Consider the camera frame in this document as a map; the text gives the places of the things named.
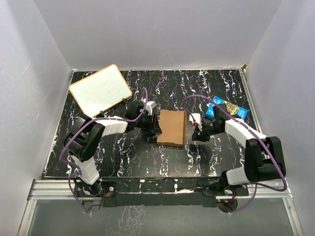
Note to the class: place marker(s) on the blue treehouse book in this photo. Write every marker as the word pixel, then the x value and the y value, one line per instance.
pixel 231 108

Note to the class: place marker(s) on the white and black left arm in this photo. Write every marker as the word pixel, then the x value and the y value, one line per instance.
pixel 85 135

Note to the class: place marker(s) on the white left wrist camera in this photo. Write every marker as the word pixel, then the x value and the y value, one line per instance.
pixel 149 106

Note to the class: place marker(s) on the brown cardboard paper box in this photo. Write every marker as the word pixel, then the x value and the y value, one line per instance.
pixel 173 126

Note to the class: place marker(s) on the white board with wooden frame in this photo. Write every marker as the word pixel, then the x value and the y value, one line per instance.
pixel 100 91

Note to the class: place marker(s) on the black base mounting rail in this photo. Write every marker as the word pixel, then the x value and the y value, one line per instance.
pixel 161 191

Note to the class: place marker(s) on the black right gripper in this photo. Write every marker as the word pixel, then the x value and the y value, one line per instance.
pixel 202 137

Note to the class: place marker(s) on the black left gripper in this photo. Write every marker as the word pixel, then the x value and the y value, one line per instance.
pixel 152 127

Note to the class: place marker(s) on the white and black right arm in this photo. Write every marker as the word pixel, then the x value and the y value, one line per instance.
pixel 264 159

